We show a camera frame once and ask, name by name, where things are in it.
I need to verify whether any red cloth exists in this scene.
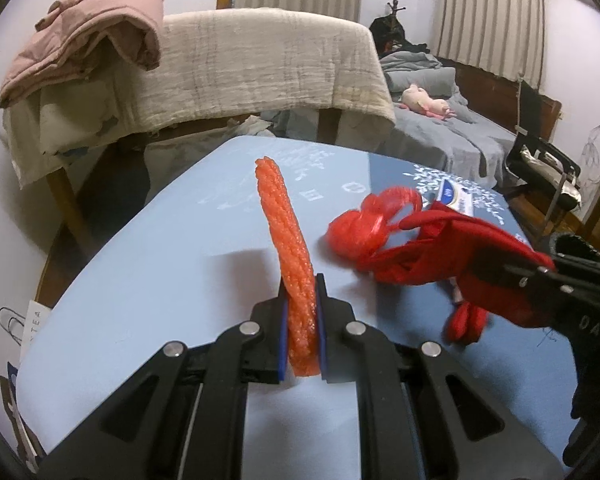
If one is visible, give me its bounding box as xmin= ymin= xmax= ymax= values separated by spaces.
xmin=365 ymin=207 xmax=556 ymax=346

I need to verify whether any dark wooden headboard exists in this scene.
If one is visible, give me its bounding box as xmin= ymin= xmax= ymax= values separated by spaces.
xmin=440 ymin=57 xmax=563 ymax=141

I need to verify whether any silver cushion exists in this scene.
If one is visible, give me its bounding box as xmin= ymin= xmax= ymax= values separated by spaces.
xmin=520 ymin=147 xmax=581 ymax=206

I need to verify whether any white and blue box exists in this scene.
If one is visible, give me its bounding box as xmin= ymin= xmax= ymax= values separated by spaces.
xmin=420 ymin=180 xmax=483 ymax=217

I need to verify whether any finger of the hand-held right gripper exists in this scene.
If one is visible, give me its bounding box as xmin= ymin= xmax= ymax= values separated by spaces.
xmin=500 ymin=259 xmax=588 ymax=313
xmin=550 ymin=252 xmax=600 ymax=283

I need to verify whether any red mesh net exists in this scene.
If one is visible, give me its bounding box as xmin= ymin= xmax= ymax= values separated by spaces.
xmin=326 ymin=186 xmax=425 ymax=267

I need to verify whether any metal paper clip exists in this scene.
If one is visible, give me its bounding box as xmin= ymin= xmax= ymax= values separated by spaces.
xmin=0 ymin=306 xmax=28 ymax=346

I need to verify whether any white paper tag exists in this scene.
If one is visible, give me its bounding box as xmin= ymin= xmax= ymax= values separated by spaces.
xmin=27 ymin=300 xmax=51 ymax=361

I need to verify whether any pink plush toy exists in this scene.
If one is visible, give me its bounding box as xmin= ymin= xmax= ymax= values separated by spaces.
xmin=399 ymin=85 xmax=456 ymax=120

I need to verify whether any trash bin with black liner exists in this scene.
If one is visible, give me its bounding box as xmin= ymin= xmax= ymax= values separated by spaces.
xmin=550 ymin=233 xmax=600 ymax=267

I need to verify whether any cream quilted blanket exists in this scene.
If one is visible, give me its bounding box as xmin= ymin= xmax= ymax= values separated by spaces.
xmin=0 ymin=7 xmax=397 ymax=186

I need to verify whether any grey duvet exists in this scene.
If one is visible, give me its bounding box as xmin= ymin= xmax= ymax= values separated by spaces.
xmin=380 ymin=50 xmax=458 ymax=101

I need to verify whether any pink padded jacket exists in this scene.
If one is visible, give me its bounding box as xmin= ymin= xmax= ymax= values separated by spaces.
xmin=0 ymin=0 xmax=168 ymax=109

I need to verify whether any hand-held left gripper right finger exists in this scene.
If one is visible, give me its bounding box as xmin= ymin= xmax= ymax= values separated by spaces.
xmin=317 ymin=274 xmax=566 ymax=480

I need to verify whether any black folding chair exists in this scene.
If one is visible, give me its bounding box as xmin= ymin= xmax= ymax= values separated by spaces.
xmin=502 ymin=72 xmax=583 ymax=241

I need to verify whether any bed with grey sheet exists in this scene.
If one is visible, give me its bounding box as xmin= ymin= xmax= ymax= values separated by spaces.
xmin=390 ymin=92 xmax=518 ymax=186

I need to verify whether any orange braided rope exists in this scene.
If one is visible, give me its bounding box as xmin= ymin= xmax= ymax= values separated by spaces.
xmin=255 ymin=156 xmax=322 ymax=377

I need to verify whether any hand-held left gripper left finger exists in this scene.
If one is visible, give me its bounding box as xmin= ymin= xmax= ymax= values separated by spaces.
xmin=37 ymin=275 xmax=288 ymax=480

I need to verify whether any coat rack with black clothes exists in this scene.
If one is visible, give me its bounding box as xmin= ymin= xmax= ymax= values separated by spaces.
xmin=369 ymin=0 xmax=408 ymax=52

